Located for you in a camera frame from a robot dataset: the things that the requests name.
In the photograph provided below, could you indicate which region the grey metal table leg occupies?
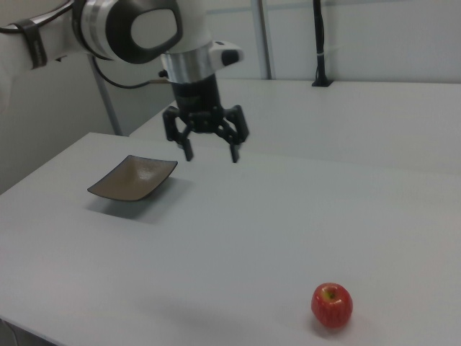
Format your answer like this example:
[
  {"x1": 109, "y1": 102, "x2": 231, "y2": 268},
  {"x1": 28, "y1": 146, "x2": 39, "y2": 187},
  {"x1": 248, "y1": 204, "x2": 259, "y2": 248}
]
[{"x1": 90, "y1": 53, "x2": 124, "y2": 137}]

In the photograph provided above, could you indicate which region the black pole with base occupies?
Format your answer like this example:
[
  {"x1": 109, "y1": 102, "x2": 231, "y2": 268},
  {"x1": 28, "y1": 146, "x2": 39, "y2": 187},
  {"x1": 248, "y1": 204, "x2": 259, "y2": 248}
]
[{"x1": 310, "y1": 0, "x2": 334, "y2": 89}]

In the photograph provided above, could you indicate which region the black velcro strap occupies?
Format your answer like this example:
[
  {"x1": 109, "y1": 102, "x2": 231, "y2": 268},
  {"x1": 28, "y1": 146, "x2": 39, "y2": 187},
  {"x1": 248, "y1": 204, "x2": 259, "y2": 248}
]
[{"x1": 14, "y1": 20, "x2": 49, "y2": 71}]

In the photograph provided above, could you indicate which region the square brown ceramic plate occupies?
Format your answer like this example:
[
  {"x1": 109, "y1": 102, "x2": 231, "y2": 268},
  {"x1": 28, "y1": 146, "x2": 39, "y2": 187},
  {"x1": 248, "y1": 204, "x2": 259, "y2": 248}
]
[{"x1": 86, "y1": 154, "x2": 179, "y2": 202}]

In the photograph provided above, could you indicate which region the grey metal partition post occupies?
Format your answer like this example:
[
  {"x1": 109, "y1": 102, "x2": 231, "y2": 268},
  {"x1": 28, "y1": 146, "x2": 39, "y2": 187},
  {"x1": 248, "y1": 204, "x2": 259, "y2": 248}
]
[{"x1": 256, "y1": 0, "x2": 273, "y2": 80}]

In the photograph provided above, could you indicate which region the red apple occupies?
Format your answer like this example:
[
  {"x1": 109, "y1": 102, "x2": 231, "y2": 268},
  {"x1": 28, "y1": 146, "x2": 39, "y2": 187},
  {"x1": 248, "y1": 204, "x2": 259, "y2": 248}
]
[{"x1": 310, "y1": 282, "x2": 354, "y2": 329}]

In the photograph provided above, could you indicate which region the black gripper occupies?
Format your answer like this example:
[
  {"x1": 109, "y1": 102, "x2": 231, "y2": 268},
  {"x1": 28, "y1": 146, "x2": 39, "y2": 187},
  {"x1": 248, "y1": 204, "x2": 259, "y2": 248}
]
[{"x1": 161, "y1": 71, "x2": 251, "y2": 164}]

